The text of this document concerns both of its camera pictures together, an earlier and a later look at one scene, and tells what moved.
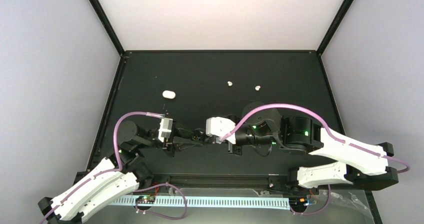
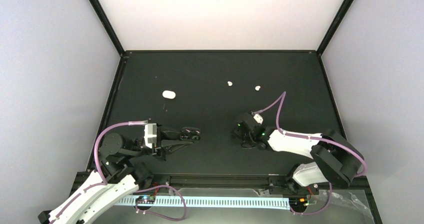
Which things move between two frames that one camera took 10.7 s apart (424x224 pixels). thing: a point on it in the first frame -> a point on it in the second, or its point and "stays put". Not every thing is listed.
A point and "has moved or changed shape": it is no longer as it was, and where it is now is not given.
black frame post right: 343,10 stays put
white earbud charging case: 169,94 stays put
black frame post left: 96,3 stays put
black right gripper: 236,150 -> 237,131
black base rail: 220,179 stays put
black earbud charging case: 199,134 has moved or changed shape
